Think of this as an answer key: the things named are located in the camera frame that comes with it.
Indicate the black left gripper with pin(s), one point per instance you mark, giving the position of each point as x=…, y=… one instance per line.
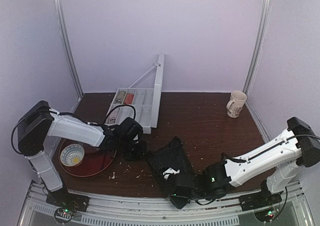
x=135, y=151

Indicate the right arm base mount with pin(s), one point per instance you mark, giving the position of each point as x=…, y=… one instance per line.
x=266, y=205

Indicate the round red tray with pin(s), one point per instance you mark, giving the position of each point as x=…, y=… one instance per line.
x=94, y=161

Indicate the cream floral mug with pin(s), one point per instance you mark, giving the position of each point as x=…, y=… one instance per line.
x=236, y=103

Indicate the aluminium frame post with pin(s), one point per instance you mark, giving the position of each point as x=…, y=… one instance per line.
x=67, y=48
x=257, y=50

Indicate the grey folded cloth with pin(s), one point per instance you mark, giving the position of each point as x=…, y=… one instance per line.
x=112, y=118

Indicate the right aluminium frame post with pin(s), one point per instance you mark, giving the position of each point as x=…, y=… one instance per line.
x=257, y=50

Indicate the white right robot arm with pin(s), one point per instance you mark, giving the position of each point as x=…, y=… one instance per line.
x=294, y=147

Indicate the red rolled cloth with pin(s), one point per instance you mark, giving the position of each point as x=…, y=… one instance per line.
x=129, y=98

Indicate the aluminium front rail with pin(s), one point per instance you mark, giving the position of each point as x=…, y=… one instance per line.
x=104, y=210

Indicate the left aluminium frame post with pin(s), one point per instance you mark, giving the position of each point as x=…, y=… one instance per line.
x=67, y=48

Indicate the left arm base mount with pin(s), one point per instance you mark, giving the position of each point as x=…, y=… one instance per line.
x=68, y=204

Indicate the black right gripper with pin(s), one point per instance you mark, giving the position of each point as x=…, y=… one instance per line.
x=176, y=186

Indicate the black striped underwear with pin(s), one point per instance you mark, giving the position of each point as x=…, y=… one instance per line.
x=172, y=155

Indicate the beige rolled cloth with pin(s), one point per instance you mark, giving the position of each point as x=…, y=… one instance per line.
x=120, y=97

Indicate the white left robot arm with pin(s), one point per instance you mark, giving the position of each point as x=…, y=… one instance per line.
x=41, y=121

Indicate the white compartment organizer box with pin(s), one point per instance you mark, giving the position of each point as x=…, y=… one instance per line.
x=146, y=103

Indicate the blue patterned bowl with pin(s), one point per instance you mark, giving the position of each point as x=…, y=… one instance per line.
x=72, y=155

